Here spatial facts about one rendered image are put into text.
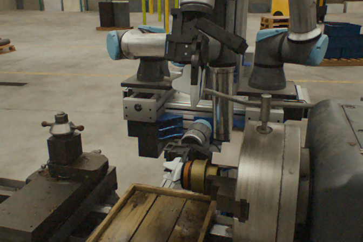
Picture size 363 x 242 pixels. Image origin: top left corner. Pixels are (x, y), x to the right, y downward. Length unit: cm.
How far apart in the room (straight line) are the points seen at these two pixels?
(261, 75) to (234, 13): 33
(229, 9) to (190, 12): 82
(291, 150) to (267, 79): 65
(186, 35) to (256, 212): 39
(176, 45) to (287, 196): 38
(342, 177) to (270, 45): 80
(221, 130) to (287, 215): 54
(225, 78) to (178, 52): 46
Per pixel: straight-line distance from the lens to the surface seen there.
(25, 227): 101
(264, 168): 74
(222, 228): 109
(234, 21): 157
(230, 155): 89
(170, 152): 97
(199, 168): 88
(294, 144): 78
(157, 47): 117
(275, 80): 139
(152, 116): 138
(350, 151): 72
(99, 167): 110
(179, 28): 74
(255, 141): 78
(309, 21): 127
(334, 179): 66
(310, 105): 79
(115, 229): 107
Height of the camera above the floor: 155
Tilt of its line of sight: 19 degrees down
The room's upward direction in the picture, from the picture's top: straight up
